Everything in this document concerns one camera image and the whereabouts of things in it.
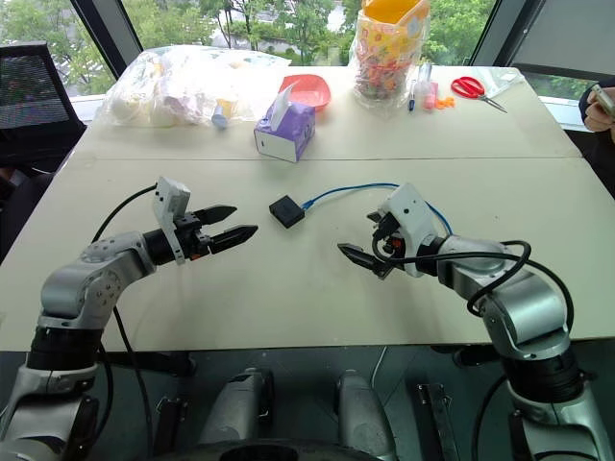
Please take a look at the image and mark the silver rounded robot leg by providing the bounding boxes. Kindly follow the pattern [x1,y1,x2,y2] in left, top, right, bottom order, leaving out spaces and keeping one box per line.
[334,368,398,461]
[197,366,276,449]

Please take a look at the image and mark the bystander hand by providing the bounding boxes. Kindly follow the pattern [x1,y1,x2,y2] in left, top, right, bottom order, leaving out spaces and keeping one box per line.
[578,85,615,133]

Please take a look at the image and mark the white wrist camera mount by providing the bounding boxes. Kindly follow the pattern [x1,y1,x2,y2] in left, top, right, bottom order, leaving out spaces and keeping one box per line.
[377,182,436,279]
[152,176,192,266]

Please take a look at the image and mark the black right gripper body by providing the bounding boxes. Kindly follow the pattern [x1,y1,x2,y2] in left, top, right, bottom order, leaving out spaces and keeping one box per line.
[371,212,407,261]

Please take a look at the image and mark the small black adapter box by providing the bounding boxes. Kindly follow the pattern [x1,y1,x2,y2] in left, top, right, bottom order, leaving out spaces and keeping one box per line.
[268,193,307,230]

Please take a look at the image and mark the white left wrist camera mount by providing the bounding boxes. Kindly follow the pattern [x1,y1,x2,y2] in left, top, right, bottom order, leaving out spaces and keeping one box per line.
[152,176,192,266]

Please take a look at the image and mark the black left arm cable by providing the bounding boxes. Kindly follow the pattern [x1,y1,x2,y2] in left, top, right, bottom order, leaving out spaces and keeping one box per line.
[89,184,160,461]

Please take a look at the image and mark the blue cable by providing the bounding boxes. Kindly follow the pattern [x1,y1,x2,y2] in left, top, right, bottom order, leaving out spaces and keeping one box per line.
[301,182,455,237]

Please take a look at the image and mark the clear flat plastic bag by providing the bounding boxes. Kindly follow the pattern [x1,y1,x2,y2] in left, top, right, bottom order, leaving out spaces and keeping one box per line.
[475,66,526,100]

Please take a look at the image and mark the purple tissue box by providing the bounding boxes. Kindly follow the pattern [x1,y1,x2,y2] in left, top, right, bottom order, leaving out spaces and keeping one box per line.
[253,81,317,163]

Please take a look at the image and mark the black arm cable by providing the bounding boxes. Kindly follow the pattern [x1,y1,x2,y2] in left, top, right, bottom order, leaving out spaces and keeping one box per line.
[372,234,577,333]
[89,184,160,461]

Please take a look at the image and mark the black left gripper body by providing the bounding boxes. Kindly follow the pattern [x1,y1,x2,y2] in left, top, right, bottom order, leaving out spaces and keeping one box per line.
[172,214,213,262]

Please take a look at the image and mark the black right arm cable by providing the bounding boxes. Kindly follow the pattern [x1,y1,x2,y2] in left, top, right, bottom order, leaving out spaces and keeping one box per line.
[372,234,577,333]

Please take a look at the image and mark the blue and yellow small bottle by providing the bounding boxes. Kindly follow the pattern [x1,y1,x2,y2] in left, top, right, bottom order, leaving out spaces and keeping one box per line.
[210,97,231,132]

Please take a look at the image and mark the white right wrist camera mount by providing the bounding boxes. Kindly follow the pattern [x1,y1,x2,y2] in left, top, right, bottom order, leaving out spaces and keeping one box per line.
[377,182,436,279]

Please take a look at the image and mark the bystander in dark clothes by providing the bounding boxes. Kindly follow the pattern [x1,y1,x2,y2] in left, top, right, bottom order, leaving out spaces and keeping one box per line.
[578,76,615,203]

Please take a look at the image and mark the smartphone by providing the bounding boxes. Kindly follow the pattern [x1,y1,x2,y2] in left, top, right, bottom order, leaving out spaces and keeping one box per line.
[590,83,615,119]

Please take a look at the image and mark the thin white cable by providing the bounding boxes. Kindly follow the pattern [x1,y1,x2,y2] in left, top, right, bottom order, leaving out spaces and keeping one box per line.
[370,345,389,387]

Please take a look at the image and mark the red handled scissors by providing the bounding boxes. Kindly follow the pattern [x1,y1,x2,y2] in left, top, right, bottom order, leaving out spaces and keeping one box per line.
[450,76,509,115]

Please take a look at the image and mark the red plastic bowl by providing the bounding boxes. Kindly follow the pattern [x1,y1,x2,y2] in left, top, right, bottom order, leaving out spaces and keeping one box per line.
[280,73,333,113]

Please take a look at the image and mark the black mesh office chair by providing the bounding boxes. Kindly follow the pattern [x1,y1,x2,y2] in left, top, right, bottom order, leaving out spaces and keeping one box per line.
[0,41,88,170]

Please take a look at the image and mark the clear plastic bag of items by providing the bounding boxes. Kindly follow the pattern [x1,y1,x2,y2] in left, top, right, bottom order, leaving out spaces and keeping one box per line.
[94,45,293,129]

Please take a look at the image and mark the dark window frame pillar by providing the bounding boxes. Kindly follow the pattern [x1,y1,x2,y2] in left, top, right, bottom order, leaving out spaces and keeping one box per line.
[469,0,615,81]
[70,0,145,81]

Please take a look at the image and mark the colourful bag of candies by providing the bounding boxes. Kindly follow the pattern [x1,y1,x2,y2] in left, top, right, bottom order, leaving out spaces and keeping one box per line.
[349,0,431,119]

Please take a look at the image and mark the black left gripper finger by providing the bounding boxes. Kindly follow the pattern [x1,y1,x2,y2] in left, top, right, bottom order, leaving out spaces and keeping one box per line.
[193,205,238,228]
[209,224,259,256]

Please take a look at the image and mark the black metal bracket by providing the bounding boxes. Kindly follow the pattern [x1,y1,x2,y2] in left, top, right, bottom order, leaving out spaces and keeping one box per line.
[152,394,189,458]
[413,382,460,461]

